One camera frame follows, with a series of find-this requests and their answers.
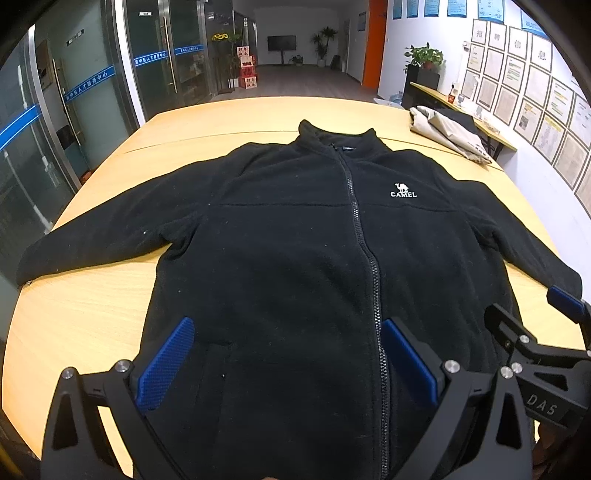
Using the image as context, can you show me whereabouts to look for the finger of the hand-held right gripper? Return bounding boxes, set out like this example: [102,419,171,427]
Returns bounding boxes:
[484,302,542,371]
[547,285,591,343]

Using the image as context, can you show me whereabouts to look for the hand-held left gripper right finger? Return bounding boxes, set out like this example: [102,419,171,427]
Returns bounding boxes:
[381,318,537,480]

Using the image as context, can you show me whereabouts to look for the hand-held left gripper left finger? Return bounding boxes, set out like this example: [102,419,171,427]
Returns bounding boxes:
[41,316,195,480]

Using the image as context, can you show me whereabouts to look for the black fleece zip jacket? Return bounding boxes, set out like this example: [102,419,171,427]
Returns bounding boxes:
[16,119,583,480]

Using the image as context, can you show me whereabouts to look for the beige jacket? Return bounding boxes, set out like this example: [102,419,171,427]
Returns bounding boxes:
[409,105,493,165]

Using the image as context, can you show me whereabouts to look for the narrow wooden side shelf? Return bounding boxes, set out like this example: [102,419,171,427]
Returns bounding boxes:
[410,82,518,154]

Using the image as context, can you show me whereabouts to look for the glass partition with blue stripe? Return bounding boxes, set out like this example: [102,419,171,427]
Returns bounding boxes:
[0,55,80,289]

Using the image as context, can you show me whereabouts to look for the black planter cabinet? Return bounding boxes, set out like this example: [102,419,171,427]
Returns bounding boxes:
[400,65,440,110]

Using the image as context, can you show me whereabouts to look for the glass door with blue stripe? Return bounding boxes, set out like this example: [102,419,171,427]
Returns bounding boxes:
[113,0,211,117]
[28,21,140,195]

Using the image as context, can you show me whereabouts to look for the potted leafy green plant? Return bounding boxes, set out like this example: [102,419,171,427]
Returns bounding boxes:
[404,42,445,72]

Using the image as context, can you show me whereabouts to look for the stack of red boxes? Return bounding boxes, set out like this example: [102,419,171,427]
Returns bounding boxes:
[228,45,259,90]

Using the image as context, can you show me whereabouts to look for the potted sunflower plant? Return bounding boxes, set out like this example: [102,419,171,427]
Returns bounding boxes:
[210,31,243,94]

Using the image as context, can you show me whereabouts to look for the tall potted palm plant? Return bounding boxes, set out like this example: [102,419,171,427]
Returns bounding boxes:
[311,26,338,68]

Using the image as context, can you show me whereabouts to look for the wall of framed notices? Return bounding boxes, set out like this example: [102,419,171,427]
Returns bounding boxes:
[462,18,591,204]

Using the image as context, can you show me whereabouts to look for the steel door handle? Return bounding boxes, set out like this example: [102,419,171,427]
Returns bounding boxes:
[52,58,82,147]
[161,18,177,93]

